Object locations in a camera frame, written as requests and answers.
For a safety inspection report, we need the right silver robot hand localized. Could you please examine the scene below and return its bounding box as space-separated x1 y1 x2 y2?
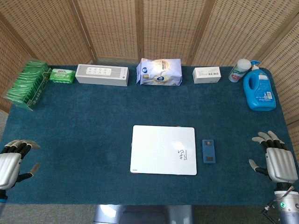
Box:
249 131 296 190

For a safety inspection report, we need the blue detergent pump bottle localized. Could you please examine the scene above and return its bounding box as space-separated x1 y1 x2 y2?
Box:
242 60 277 111

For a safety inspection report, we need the white-lidded wipes canister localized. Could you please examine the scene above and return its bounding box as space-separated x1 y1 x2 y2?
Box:
228 59 250 83

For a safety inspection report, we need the small white carton box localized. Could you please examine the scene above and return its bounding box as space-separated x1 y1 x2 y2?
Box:
192 66 222 84

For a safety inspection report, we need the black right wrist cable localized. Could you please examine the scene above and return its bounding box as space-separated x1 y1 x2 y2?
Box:
261 186 295 224

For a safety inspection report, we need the grey robot torso base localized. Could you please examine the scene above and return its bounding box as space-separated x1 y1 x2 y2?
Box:
93 204 193 224

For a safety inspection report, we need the green tea packet display box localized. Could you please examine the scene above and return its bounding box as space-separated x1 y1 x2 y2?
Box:
2 60 52 111

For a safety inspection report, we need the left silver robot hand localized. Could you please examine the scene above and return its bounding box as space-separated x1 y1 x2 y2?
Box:
0 139 41 190

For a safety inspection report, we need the green wet wipes pack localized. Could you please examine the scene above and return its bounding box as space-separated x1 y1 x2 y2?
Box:
49 68 76 84

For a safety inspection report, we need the white rectangular whiteboard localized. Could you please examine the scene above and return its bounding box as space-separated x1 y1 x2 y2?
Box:
129 125 198 176

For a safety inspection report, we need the long white power strip box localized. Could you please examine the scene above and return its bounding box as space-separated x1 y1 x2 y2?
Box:
75 63 130 87

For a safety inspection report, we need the blue carpet table cover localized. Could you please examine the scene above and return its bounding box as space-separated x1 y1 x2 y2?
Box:
0 64 299 206

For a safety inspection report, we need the pale blue tissue pack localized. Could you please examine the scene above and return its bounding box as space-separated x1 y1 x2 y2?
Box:
135 57 183 86

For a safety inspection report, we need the blue whiteboard eraser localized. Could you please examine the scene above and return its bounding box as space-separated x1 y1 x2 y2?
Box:
201 139 216 165

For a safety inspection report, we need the bamboo folding screen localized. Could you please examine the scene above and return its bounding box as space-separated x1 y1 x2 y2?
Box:
0 0 299 161

